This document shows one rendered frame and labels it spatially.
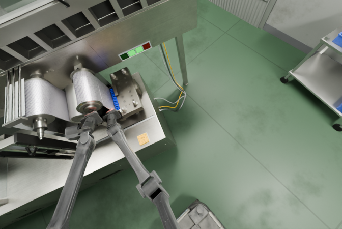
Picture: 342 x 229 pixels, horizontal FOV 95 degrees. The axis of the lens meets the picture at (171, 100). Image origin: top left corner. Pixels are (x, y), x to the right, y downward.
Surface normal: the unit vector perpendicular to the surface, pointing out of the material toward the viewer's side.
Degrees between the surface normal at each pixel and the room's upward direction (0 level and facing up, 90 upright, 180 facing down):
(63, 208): 18
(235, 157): 0
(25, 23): 90
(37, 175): 0
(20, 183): 0
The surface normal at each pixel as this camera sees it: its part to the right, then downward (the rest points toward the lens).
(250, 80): -0.15, -0.37
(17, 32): 0.40, 0.83
